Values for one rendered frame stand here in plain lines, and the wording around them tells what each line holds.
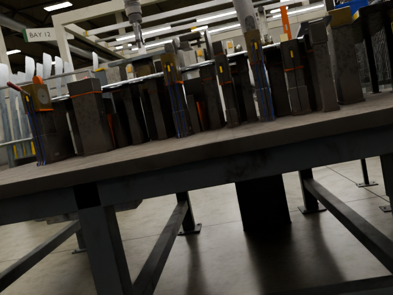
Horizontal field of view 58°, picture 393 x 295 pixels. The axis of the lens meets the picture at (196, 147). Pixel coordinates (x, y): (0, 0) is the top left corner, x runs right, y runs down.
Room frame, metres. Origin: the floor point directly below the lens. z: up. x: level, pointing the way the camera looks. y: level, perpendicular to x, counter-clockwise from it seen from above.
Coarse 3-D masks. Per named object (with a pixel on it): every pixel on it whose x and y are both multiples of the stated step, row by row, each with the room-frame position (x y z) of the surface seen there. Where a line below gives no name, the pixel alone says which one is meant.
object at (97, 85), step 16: (80, 80) 1.56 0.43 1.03; (96, 80) 1.60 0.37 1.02; (80, 96) 1.57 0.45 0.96; (96, 96) 1.57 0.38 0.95; (80, 112) 1.57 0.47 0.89; (96, 112) 1.56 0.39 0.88; (80, 128) 1.58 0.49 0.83; (96, 128) 1.56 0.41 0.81; (96, 144) 1.57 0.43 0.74; (112, 144) 1.62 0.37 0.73
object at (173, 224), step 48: (288, 144) 0.91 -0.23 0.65; (336, 144) 0.90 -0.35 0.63; (384, 144) 0.88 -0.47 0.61; (48, 192) 0.98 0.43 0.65; (96, 192) 0.97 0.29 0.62; (144, 192) 0.95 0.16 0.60; (48, 240) 2.09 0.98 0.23; (96, 240) 0.97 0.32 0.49; (384, 240) 1.17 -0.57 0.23; (0, 288) 1.57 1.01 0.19; (96, 288) 0.97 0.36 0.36; (144, 288) 1.19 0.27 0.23; (336, 288) 0.94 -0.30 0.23; (384, 288) 0.90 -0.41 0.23
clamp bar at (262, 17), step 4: (260, 8) 1.71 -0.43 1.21; (260, 12) 1.73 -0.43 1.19; (264, 12) 1.73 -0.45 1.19; (260, 16) 1.74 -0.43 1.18; (264, 16) 1.73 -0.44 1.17; (260, 20) 1.73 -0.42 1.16; (264, 20) 1.73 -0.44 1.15; (260, 24) 1.73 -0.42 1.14; (264, 24) 1.73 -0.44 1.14; (260, 28) 1.72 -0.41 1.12; (264, 28) 1.73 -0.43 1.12; (264, 32) 1.73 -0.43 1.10; (268, 32) 1.71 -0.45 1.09; (268, 36) 1.71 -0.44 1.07
